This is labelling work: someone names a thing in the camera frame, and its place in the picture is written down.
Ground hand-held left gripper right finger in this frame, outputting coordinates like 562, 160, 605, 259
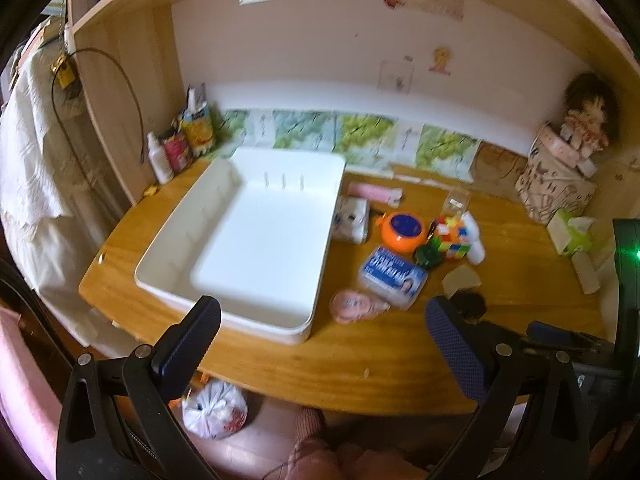
425, 296, 596, 480

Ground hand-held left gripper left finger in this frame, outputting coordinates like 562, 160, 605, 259
56, 296, 222, 480

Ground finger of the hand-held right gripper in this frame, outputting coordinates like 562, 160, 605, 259
526, 321, 618, 361

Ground black round object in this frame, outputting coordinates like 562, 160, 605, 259
452, 292, 487, 321

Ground blue label floss box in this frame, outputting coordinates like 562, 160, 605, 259
357, 246, 429, 309

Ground colourful puzzle cube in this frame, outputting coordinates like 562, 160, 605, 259
432, 215, 473, 262

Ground pink shell shaped case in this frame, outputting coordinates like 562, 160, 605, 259
331, 288, 391, 324

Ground white plastic case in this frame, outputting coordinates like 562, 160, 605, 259
460, 211, 487, 265

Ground white plastic storage tray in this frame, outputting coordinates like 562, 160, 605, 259
134, 147, 347, 345

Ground orange round toy blue lid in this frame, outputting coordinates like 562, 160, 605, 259
376, 211, 428, 254

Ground white plastic bag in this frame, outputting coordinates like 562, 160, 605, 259
182, 379, 248, 441

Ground green tissue pack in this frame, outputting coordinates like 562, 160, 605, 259
546, 209, 596, 258

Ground clear plastic box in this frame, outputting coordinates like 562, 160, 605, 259
442, 189, 473, 217

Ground person's pink clothed leg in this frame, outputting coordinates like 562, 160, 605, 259
290, 407, 431, 480

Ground black gooseneck tube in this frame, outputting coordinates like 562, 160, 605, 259
0, 260, 71, 376

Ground pink cloth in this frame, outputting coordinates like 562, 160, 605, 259
0, 310, 61, 480

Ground brown cardboard sheet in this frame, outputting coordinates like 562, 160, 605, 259
475, 142, 528, 196

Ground pink tube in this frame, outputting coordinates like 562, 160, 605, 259
347, 181, 403, 207

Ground white spray bottle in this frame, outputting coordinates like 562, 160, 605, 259
146, 131, 174, 185

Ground dark haired doll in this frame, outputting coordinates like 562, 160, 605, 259
559, 72, 618, 161

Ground orange juice carton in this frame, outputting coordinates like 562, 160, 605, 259
179, 101, 219, 161

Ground grape print paper strip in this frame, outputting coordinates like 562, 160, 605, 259
215, 108, 483, 176

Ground wooden desk hutch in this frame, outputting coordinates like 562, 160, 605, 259
66, 0, 640, 241

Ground yellow tag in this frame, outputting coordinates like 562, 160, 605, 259
52, 57, 76, 88

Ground white camera print box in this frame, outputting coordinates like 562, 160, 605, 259
332, 196, 371, 245

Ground thin black cable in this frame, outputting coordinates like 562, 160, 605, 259
52, 47, 146, 191

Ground yellow character wall sticker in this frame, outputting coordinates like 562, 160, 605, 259
428, 46, 455, 75

